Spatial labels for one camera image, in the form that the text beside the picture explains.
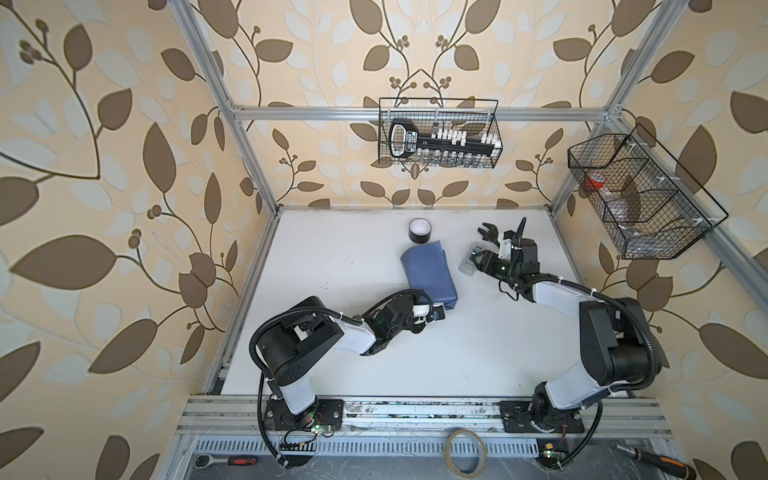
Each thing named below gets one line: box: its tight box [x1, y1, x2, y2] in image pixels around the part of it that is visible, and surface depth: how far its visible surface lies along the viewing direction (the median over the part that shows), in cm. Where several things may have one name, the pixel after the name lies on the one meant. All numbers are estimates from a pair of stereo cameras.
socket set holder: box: [389, 119, 503, 159], surface depth 85 cm
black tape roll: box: [408, 217, 433, 244], surface depth 114 cm
